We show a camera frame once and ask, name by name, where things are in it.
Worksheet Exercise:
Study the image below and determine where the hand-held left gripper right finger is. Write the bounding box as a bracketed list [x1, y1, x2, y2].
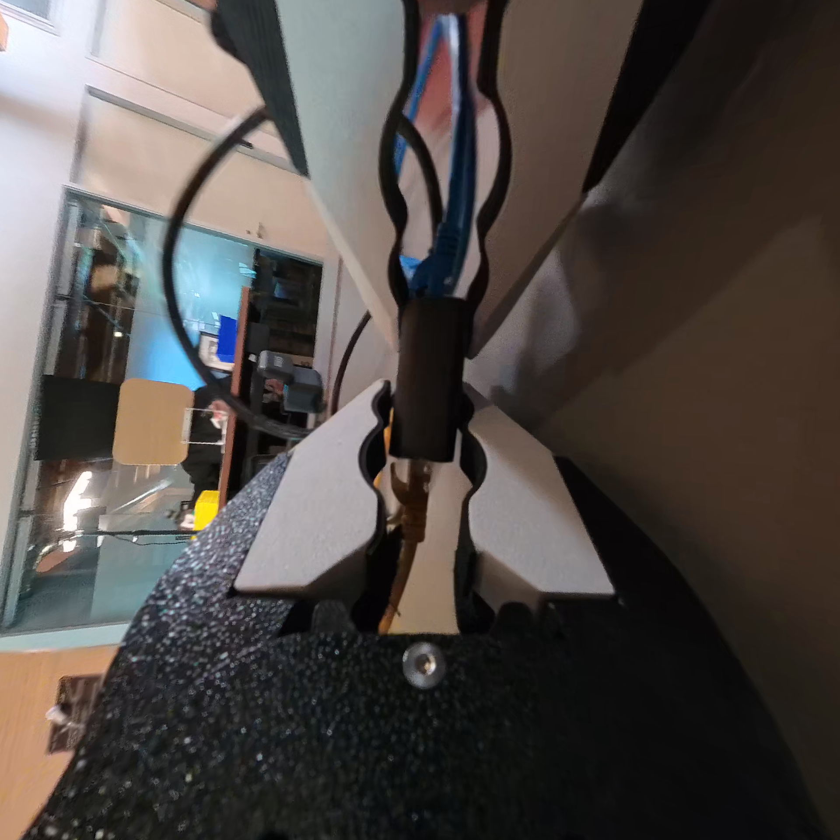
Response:
[455, 386, 618, 632]

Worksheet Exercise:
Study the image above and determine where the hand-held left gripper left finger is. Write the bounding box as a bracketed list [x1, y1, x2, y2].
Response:
[233, 377, 396, 632]

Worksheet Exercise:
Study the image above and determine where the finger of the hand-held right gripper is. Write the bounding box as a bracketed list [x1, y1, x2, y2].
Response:
[276, 0, 421, 345]
[467, 0, 631, 358]

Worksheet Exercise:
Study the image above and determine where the yellow ethernet cable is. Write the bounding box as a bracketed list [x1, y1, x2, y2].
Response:
[374, 420, 435, 634]

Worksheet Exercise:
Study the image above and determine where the black ethernet coupler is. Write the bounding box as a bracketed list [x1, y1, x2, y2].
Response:
[399, 297, 472, 462]

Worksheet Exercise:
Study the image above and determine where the blue ethernet cable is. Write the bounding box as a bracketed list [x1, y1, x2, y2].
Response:
[394, 13, 481, 298]

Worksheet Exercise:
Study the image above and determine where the black cable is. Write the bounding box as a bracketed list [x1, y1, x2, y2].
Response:
[161, 108, 442, 442]

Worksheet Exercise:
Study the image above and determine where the grey boxy device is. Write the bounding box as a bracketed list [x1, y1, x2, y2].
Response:
[258, 351, 326, 414]

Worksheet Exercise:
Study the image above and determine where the cardboard board on white stand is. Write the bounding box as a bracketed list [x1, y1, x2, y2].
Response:
[112, 377, 231, 467]

